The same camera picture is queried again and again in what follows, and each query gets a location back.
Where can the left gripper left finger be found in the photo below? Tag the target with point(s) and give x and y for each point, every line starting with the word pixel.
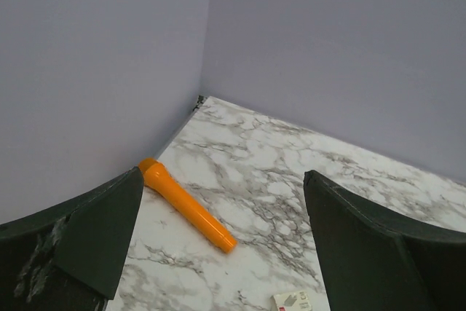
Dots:
pixel 71 255

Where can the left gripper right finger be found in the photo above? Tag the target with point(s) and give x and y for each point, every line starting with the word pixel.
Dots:
pixel 373 258

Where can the white staple box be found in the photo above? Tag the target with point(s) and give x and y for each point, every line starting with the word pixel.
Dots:
pixel 291 301

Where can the orange marker pen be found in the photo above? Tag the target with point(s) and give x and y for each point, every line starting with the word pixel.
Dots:
pixel 157 177

